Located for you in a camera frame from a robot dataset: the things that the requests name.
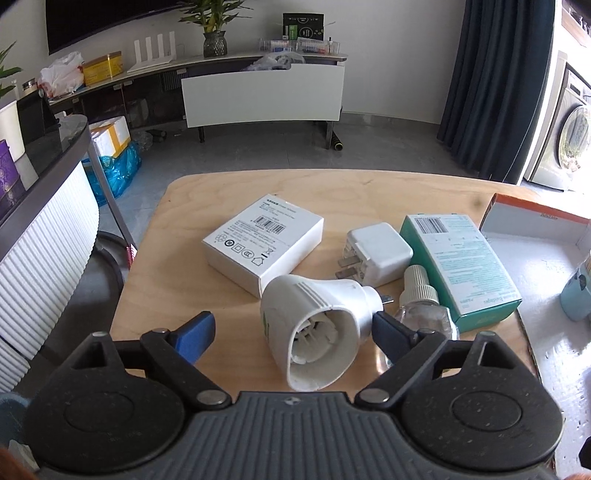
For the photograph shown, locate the round ribbed coffee table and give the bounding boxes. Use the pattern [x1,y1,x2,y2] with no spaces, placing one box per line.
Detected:
[0,99,100,393]

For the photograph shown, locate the silver washing machine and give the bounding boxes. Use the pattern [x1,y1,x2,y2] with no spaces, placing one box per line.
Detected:
[524,65,591,192]

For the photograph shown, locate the wooden wall shelf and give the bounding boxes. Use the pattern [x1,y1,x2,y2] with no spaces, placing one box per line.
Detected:
[561,0,591,42]

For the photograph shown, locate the dark blue curtain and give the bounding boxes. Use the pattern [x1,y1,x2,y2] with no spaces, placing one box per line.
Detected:
[436,0,555,183]

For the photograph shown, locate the white router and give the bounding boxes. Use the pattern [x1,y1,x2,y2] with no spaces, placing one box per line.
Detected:
[127,32,178,75]

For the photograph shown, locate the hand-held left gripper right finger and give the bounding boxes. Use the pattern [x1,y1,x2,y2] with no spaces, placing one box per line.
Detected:
[355,311,520,409]

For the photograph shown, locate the white power adapter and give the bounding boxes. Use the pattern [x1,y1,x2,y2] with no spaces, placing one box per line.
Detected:
[335,223,414,289]

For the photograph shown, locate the teal medicine box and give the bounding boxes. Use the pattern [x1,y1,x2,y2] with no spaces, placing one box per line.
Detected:
[399,213,522,334]

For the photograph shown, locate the dark round stool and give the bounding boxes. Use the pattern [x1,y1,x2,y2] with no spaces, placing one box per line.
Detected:
[90,231,134,301]

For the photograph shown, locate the crumpled clear plastic bag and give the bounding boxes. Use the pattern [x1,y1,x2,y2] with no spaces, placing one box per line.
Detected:
[245,51,305,71]

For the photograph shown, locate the purple tray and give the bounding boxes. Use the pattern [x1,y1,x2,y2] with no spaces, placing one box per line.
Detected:
[0,140,26,222]

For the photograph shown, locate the white plug-in repellent heater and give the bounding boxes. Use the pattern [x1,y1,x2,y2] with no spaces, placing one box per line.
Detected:
[260,274,395,392]

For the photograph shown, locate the bamboo plant in glass vase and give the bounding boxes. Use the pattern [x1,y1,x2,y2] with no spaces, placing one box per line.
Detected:
[178,0,247,58]

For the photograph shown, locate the yellow tin box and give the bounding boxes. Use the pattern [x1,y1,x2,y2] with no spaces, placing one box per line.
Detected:
[82,52,124,86]

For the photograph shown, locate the leafy green houseplant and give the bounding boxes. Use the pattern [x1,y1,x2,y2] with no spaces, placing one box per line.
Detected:
[0,41,24,100]

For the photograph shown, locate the light blue toothpick holder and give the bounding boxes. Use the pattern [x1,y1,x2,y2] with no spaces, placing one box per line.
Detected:
[560,258,591,322]

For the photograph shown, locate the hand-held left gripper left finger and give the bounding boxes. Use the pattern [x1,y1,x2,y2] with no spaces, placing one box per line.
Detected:
[69,311,232,408]

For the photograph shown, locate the black wall television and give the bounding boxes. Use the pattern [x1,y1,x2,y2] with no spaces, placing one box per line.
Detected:
[45,0,185,55]

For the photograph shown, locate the white round pot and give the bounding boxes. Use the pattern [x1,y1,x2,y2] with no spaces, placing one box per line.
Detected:
[0,99,26,162]

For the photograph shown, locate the cardboard box with yellow tape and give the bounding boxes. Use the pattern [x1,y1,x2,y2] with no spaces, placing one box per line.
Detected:
[89,116,131,160]

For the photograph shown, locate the white tv cabinet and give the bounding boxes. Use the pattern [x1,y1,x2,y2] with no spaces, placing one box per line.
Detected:
[46,48,349,144]

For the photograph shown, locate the blue plastic bag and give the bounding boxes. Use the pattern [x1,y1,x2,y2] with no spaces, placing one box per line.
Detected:
[82,143,141,199]

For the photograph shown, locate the clear plastic organizer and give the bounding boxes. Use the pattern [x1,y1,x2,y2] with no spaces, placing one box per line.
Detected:
[259,38,340,55]

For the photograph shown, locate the clear liquid bottle white cap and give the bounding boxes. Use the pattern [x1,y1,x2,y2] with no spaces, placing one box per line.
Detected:
[393,264,460,342]

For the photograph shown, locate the white barcode box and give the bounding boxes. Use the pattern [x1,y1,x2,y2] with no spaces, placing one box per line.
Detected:
[202,195,324,298]

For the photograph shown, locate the white plastic bag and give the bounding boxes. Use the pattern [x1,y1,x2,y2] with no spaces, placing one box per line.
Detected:
[38,52,86,97]

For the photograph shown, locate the orange-rimmed cardboard box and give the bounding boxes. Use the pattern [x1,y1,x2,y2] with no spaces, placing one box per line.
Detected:
[479,193,591,480]

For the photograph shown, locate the green and black box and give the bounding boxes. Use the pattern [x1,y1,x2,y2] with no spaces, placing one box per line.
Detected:
[283,12,326,41]

